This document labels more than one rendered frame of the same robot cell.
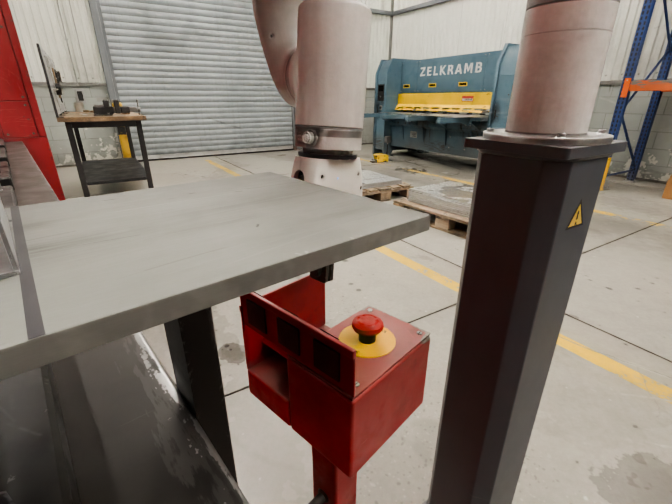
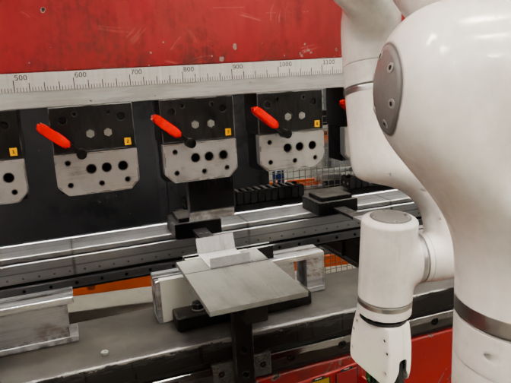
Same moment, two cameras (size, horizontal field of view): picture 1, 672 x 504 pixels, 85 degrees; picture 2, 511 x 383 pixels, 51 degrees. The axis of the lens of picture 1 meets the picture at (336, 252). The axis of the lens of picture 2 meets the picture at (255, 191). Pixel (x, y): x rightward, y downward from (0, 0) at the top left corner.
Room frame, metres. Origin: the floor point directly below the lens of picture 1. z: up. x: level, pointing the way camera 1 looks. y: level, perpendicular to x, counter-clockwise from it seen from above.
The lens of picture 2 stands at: (0.58, -0.78, 1.38)
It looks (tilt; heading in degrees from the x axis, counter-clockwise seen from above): 13 degrees down; 111
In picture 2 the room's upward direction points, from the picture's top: 3 degrees counter-clockwise
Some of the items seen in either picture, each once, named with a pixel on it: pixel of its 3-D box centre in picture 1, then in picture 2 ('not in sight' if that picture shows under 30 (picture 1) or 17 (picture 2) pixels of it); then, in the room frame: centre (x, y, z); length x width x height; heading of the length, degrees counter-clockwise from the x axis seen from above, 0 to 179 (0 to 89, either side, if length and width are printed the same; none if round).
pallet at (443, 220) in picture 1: (469, 214); not in sight; (3.26, -1.24, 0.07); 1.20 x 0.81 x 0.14; 36
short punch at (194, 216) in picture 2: not in sight; (211, 197); (0.09, 0.22, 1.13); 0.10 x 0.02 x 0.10; 41
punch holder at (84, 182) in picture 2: not in sight; (93, 147); (-0.08, 0.07, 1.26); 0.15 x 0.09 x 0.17; 41
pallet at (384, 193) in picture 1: (356, 184); not in sight; (4.54, -0.26, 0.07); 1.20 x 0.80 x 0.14; 30
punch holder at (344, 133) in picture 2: not in sight; (363, 121); (0.38, 0.46, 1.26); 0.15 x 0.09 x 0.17; 41
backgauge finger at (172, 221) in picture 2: not in sight; (201, 228); (0.00, 0.35, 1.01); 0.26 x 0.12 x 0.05; 131
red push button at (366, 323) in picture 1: (367, 331); not in sight; (0.39, -0.04, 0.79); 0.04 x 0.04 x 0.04
